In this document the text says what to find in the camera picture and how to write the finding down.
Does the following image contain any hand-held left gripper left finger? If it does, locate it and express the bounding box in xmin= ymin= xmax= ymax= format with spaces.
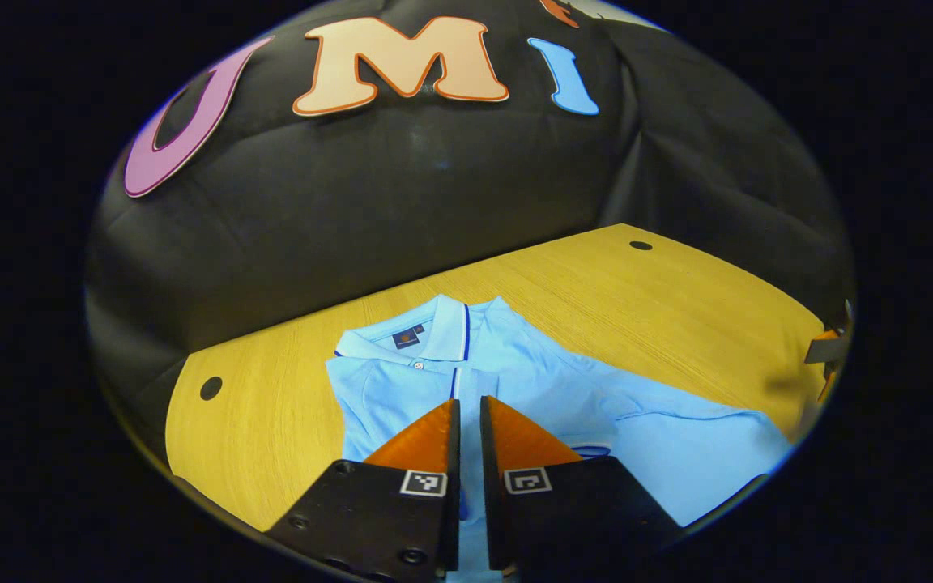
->
xmin=264 ymin=398 xmax=461 ymax=583

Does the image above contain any black backdrop cloth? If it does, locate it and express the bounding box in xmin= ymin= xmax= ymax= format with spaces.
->
xmin=84 ymin=0 xmax=856 ymax=454

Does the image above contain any light blue polo T-shirt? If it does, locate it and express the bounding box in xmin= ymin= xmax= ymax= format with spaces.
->
xmin=325 ymin=294 xmax=795 ymax=583

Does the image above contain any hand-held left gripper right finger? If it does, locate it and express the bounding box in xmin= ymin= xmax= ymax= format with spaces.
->
xmin=480 ymin=395 xmax=686 ymax=580

